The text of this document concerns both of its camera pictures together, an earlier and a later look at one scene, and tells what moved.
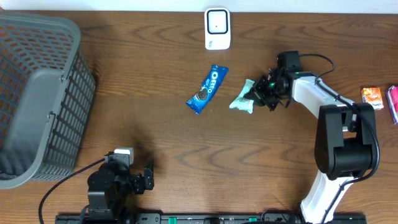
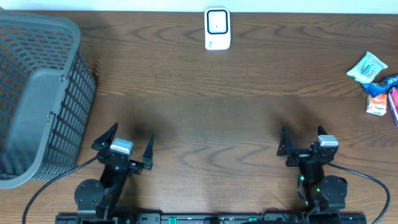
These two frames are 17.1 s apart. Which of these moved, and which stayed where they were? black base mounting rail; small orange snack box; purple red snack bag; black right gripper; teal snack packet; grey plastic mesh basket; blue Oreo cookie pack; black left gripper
Moved: small orange snack box; teal snack packet; black right gripper; black left gripper; blue Oreo cookie pack
Stayed: purple red snack bag; black base mounting rail; grey plastic mesh basket
